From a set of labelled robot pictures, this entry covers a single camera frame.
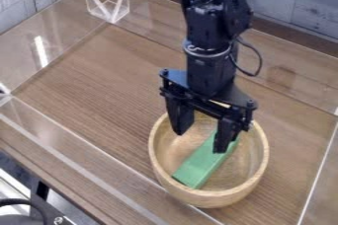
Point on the black table frame bracket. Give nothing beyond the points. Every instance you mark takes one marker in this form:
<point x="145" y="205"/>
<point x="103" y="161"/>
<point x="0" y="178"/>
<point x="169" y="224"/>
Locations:
<point x="54" y="208"/>

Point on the green stick block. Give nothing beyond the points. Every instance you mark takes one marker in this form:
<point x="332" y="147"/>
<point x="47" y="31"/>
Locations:
<point x="201" y="164"/>

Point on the wooden bowl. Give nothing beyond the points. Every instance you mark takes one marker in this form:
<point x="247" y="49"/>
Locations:
<point x="238" y="175"/>

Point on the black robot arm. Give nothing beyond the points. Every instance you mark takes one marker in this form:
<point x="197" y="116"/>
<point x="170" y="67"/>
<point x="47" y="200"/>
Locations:
<point x="215" y="22"/>

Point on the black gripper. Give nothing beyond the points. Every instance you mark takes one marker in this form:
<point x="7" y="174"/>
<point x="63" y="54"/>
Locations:
<point x="203" y="88"/>

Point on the clear acrylic corner bracket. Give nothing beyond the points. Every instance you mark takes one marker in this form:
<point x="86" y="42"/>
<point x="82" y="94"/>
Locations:
<point x="110" y="11"/>

